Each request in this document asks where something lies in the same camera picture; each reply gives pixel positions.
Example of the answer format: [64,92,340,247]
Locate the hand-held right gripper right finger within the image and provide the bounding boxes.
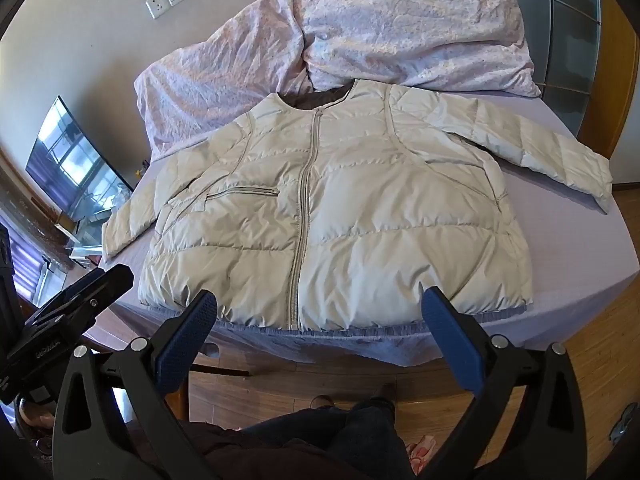
[421,286,588,480]

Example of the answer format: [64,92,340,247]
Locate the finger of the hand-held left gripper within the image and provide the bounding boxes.
[64,263,135,317]

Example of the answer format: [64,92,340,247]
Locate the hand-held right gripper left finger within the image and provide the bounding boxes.
[52,289,236,480]

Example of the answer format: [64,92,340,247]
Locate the beige puffer jacket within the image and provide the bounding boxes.
[102,80,615,333]

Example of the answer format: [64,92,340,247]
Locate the person's left hand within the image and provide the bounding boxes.
[14,392,57,432]

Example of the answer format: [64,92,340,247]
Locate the television stand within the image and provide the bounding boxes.
[45,200,113,273]

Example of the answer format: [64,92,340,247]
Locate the pink slipper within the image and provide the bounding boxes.
[404,434,437,477]

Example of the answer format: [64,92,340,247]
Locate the flat screen television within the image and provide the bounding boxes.
[25,95,135,222]

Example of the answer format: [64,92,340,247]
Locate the person's legs in dark trousers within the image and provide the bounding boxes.
[175,384,417,480]

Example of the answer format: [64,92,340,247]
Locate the pink floral duvet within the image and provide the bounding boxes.
[134,0,543,161]

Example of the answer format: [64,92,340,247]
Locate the frosted glass door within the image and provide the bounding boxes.
[510,0,601,92]

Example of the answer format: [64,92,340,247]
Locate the wooden wall cabinet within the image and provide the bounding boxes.
[492,0,637,161]

